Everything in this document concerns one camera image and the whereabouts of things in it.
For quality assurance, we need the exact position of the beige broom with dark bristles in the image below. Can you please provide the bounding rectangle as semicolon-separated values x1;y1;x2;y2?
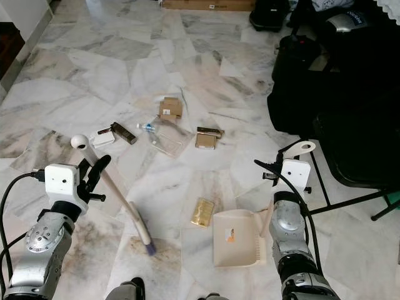
70;134;158;257

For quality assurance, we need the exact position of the beige long-handled dustpan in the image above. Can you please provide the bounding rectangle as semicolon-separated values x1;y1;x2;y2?
212;141;317;269

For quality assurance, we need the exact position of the dark brown slim box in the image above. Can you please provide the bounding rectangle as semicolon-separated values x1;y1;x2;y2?
110;121;139;145

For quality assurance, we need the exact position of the small clear plastic bottle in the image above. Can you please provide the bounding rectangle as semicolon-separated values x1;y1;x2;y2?
137;122;158;134

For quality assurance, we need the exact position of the tan box with brown flap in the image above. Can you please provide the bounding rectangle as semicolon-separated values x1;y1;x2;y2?
194;126;225;150

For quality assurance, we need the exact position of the gold foil packet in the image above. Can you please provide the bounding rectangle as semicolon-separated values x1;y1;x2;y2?
190;197;216;228

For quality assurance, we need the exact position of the large black bag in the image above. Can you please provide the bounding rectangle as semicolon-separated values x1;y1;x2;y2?
265;31;400;137

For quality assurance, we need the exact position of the black folding chair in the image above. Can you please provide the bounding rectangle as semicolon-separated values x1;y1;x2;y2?
277;94;400;223

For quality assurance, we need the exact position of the brown cardboard box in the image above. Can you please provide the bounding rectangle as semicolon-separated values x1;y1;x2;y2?
157;96;184;121

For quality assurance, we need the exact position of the dark grey robot left foot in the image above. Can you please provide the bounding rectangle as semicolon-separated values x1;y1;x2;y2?
104;277;145;300

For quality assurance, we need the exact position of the small black bag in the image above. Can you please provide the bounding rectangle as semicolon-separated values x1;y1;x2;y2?
248;0;292;33

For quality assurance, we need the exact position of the silver rounded case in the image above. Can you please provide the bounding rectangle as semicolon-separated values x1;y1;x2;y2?
324;12;361;34

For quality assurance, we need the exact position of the dark blue printed bag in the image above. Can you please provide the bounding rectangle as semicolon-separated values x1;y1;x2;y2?
312;0;373;14

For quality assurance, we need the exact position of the flat long cardboard box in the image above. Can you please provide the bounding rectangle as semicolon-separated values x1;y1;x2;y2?
160;0;258;13

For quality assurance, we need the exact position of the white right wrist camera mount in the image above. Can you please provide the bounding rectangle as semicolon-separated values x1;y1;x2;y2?
279;157;314;194

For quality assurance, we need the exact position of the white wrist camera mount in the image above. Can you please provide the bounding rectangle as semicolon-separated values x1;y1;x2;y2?
279;157;314;194
44;163;90;214

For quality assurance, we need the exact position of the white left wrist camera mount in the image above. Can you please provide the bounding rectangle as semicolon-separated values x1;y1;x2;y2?
44;163;90;214

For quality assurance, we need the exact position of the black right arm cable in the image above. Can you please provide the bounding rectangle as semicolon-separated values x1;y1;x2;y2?
254;141;326;277

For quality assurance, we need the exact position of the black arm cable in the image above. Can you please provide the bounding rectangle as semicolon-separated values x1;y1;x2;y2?
254;141;326;277
0;171;47;300

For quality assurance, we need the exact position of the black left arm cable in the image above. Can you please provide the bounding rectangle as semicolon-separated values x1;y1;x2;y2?
0;171;47;300

